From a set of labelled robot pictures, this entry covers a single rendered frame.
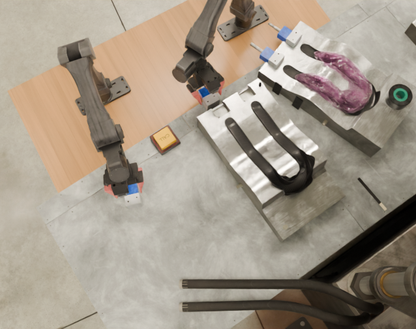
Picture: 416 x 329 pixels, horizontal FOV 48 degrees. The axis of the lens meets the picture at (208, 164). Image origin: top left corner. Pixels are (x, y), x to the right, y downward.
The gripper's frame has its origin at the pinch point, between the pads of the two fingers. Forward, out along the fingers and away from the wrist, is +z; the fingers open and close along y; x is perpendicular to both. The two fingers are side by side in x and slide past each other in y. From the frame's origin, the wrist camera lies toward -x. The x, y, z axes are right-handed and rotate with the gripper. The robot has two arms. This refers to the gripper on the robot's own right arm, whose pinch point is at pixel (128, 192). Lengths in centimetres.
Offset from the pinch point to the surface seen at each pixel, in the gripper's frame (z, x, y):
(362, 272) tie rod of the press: 29, -30, 68
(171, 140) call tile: -1.0, 19.5, 16.9
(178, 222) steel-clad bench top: 16.5, -2.8, 13.2
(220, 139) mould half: -2.6, 12.5, 33.1
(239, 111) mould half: -7.0, 19.4, 41.8
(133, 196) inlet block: 6.3, 3.8, 0.5
